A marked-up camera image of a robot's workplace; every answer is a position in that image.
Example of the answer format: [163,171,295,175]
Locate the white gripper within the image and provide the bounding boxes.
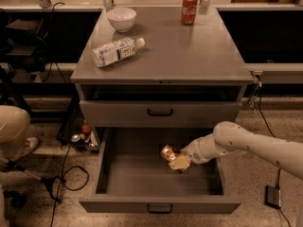
[169,137,208,171]

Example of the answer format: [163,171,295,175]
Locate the crushed gold orange can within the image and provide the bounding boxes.
[160,145,180,163]

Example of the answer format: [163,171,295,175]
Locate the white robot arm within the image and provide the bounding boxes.
[166,121,303,180]

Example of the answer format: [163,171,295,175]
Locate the open grey lower drawer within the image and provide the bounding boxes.
[80,128,241,214]

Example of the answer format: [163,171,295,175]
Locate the grey drawer cabinet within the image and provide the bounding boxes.
[71,7,253,139]

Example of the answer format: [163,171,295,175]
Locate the closed grey upper drawer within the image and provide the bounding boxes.
[80,100,241,128]

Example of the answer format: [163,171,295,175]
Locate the red cola can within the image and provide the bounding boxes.
[181,0,198,26]

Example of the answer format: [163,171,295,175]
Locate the black power adapter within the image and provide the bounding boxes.
[265,185,281,209]

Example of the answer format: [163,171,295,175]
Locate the clear plastic water bottle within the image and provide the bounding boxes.
[92,38,145,68]

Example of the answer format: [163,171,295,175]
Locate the white sneaker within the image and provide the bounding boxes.
[21,137,40,158]

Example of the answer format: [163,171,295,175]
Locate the white ceramic bowl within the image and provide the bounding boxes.
[106,8,136,32]

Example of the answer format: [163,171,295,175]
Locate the person leg beige trousers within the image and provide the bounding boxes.
[0,105,30,161]

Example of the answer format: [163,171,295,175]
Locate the black equipment on left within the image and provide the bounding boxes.
[0,10,50,82]

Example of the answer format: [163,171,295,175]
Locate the black adapter cable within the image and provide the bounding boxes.
[257,85,293,227]

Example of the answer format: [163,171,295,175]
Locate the black wire basket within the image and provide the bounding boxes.
[57,97,99,153]

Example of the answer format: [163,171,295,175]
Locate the black floor cable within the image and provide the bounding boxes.
[48,144,90,227]

